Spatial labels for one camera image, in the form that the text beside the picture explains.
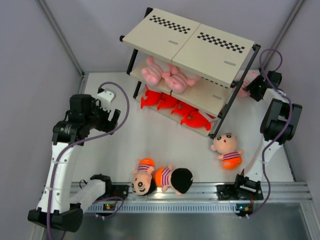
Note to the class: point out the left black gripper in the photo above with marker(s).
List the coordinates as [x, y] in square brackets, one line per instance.
[106, 125]

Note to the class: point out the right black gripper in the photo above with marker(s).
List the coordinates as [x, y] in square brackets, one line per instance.
[250, 87]

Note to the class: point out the pink striped frog plush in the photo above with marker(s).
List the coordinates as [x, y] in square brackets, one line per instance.
[155, 70]
[250, 76]
[179, 79]

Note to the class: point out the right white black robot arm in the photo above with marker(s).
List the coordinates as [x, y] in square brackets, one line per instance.
[278, 126]

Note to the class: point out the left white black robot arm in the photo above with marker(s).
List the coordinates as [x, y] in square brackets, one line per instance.
[56, 208]

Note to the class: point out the boy doll near shelf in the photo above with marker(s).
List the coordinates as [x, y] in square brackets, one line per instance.
[226, 145]

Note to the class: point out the red whale plush leftmost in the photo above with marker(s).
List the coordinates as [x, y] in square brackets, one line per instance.
[150, 98]

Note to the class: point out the red whale plush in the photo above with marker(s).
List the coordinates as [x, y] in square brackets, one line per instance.
[183, 109]
[150, 98]
[167, 102]
[198, 119]

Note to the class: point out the red whale plush rightmost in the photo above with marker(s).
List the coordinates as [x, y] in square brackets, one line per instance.
[198, 119]

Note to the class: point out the boy doll face up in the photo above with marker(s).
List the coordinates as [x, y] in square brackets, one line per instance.
[143, 182]

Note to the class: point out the boy doll black hair back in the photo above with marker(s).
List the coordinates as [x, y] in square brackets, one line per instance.
[178, 179]

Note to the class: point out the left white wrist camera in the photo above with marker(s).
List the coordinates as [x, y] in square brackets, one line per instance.
[105, 98]

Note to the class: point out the beige three-tier shelf black frame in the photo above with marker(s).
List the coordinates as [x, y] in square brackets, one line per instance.
[221, 59]

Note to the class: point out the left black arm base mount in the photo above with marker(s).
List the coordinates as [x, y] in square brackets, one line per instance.
[118, 190]

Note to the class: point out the grey slotted cable duct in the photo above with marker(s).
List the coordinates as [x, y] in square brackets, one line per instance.
[209, 207]

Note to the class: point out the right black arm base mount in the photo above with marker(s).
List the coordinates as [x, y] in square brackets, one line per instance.
[237, 191]

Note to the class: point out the aluminium rail base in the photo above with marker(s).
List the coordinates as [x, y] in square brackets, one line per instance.
[206, 191]

